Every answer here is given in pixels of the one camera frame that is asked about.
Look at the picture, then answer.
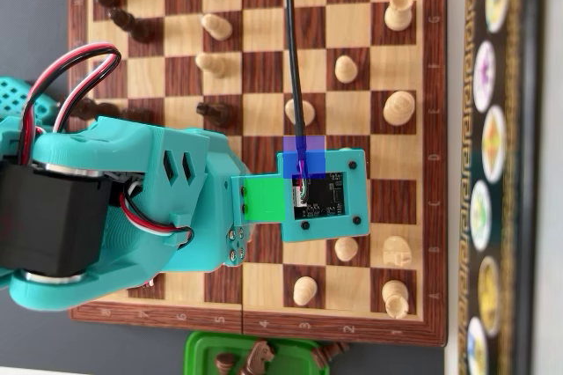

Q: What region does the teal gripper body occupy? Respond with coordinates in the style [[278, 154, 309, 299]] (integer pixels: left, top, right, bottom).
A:
[[193, 136, 250, 272]]

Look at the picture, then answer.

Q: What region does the dark wooden pawn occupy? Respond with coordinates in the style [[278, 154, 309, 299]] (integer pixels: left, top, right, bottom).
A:
[[215, 351, 238, 375], [121, 106, 156, 126]]

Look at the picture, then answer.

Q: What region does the wooden chess board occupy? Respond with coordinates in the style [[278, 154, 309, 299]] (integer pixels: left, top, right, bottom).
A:
[[68, 0, 449, 348]]

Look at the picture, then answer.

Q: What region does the dark wooden chess piece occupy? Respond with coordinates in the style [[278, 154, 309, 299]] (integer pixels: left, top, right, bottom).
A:
[[311, 340, 352, 367]]

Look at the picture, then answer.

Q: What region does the dark wooden knight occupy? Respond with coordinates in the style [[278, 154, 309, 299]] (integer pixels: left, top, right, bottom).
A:
[[237, 337, 278, 375], [196, 101, 235, 129]]

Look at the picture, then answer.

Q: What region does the light wooden pawn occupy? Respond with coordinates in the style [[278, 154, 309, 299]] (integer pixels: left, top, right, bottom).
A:
[[293, 276, 318, 306], [201, 13, 233, 43], [284, 99, 316, 128], [334, 55, 358, 85], [194, 52, 229, 80], [334, 237, 359, 261]]

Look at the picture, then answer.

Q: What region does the dark wooden king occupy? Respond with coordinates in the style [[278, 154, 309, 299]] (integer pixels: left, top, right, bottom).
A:
[[74, 99, 122, 123]]

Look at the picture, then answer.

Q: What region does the green plastic tray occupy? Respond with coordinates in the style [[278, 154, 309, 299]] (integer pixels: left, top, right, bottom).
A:
[[184, 329, 331, 375]]

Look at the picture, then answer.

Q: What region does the light wooden knight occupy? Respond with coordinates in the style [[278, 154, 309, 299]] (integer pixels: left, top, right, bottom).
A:
[[381, 235, 413, 268]]

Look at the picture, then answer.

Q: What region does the dark wooden bishop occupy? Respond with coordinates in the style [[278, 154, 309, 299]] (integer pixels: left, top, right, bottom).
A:
[[107, 7, 164, 45]]

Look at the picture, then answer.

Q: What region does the light wooden king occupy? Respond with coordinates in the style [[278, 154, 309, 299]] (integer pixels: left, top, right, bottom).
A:
[[382, 90, 416, 127]]

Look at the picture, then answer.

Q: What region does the light wooden rook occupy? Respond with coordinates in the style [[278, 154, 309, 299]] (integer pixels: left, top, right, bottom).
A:
[[381, 279, 409, 320], [384, 0, 414, 33]]

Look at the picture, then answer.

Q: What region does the black gold patterned game box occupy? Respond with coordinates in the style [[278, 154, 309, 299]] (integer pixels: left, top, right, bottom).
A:
[[457, 0, 542, 375]]

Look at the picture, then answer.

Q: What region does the short red white black cable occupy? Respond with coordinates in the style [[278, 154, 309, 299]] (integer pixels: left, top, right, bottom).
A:
[[117, 180, 195, 245]]

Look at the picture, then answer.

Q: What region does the teal camera mount with board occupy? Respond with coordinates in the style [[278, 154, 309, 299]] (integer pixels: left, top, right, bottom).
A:
[[230, 149, 371, 245]]

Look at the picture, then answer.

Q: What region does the black camera cable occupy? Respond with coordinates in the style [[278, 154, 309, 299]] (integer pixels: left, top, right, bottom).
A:
[[282, 0, 311, 200]]

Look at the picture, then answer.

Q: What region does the long red white black cable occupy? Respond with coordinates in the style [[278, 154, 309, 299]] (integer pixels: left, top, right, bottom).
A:
[[17, 41, 123, 160]]

